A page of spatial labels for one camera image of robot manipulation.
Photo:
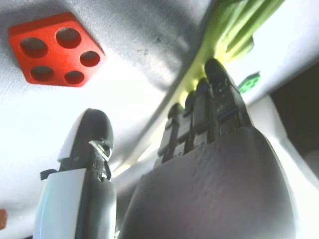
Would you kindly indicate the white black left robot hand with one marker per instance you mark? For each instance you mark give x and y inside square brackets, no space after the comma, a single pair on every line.
[211,186]

